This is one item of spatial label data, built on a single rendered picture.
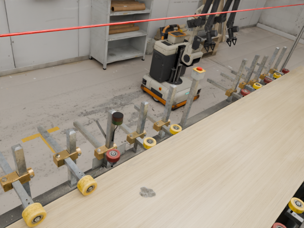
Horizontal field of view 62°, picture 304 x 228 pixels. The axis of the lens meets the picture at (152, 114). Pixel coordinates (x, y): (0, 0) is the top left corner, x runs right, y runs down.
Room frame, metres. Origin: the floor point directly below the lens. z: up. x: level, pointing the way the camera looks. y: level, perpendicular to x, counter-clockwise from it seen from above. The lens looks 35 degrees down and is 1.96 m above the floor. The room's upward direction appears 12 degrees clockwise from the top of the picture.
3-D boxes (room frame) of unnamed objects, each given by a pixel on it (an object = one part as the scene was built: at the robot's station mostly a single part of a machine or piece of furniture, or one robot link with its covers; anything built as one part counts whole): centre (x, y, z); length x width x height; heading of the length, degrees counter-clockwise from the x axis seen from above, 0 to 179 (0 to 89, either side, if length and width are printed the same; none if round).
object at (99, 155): (1.10, 0.23, 0.85); 0.14 x 0.06 x 0.05; 141
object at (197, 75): (1.71, -0.27, 1.18); 0.07 x 0.07 x 0.08; 51
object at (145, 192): (0.81, -0.06, 0.91); 0.09 x 0.07 x 0.02; 78
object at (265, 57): (2.66, -1.05, 0.87); 0.04 x 0.04 x 0.48; 51
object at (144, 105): (1.31, 0.06, 0.87); 0.04 x 0.04 x 0.48; 51
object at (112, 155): (1.03, 0.17, 0.85); 0.08 x 0.08 x 0.11
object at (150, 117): (1.51, -0.03, 0.83); 0.43 x 0.03 x 0.04; 51
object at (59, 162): (0.91, 0.39, 0.95); 0.14 x 0.06 x 0.05; 141
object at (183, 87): (3.32, -0.20, 0.16); 0.67 x 0.64 x 0.25; 51
